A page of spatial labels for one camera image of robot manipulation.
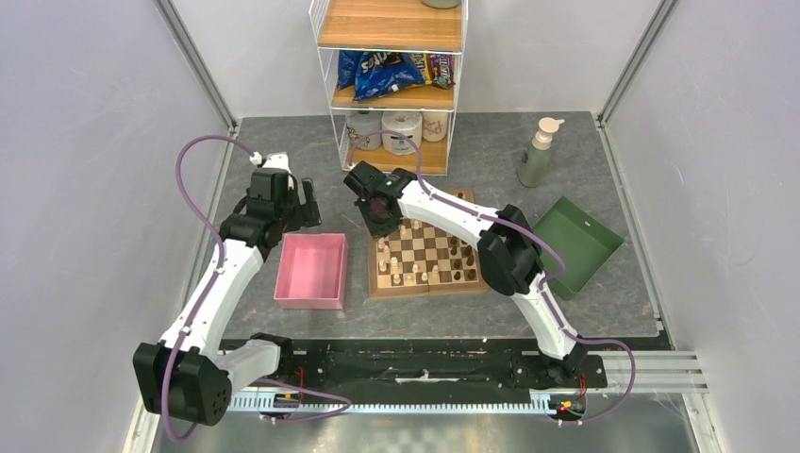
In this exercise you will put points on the dark candy bag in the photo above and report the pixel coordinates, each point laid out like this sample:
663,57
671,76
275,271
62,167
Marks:
439,70

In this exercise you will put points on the blue chips bag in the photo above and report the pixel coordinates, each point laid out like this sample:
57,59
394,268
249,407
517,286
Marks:
376,74

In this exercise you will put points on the green soap pump bottle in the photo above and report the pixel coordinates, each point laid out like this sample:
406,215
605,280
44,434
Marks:
537,155

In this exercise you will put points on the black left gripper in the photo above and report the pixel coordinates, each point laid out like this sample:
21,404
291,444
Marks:
306,215

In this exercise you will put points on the white wire wooden shelf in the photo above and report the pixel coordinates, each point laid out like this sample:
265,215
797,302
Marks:
415,27

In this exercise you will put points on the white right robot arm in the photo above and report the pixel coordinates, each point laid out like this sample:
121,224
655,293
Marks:
510,256

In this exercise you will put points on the white patterned mug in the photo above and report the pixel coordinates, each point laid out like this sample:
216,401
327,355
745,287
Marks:
361,126

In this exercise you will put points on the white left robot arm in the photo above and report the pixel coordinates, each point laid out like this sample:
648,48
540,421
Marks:
182,374

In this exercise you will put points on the green plastic bin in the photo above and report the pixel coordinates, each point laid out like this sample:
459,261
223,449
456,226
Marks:
582,242

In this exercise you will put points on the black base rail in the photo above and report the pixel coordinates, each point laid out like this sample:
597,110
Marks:
439,371

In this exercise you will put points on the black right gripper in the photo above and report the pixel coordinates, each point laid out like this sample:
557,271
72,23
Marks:
376,230

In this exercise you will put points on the white toilet paper roll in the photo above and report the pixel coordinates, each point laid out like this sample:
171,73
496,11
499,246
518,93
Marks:
405,131

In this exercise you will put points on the wooden chess board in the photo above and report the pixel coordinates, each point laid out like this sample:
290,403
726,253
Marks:
419,259

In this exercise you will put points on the pink plastic bin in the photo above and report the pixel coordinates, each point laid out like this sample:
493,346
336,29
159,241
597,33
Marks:
312,271

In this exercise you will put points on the pink printed cup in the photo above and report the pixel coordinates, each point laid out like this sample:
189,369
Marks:
435,125

